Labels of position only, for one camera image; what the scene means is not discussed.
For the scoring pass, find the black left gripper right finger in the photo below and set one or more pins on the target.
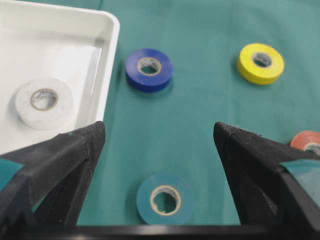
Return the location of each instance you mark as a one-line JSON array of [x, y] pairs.
[[263, 190]]

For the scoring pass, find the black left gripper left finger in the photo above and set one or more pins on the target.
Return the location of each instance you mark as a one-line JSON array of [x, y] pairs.
[[53, 180]]

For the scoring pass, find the white tape roll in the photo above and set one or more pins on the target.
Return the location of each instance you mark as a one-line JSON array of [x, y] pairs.
[[44, 103]]

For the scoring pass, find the yellow tape roll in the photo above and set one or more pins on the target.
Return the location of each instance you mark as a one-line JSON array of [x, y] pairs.
[[260, 64]]

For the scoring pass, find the orange tape roll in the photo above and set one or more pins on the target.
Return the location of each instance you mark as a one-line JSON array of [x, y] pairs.
[[308, 141]]

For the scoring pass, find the teal tape roll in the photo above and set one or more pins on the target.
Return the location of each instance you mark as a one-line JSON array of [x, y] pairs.
[[164, 199]]

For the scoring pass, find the white plastic tray case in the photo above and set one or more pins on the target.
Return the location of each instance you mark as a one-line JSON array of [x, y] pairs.
[[74, 45]]

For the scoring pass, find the blue tape roll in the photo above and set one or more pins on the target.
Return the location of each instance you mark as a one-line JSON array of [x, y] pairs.
[[148, 70]]

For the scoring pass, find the green table cloth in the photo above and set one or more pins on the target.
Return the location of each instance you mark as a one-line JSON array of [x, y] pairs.
[[172, 130]]

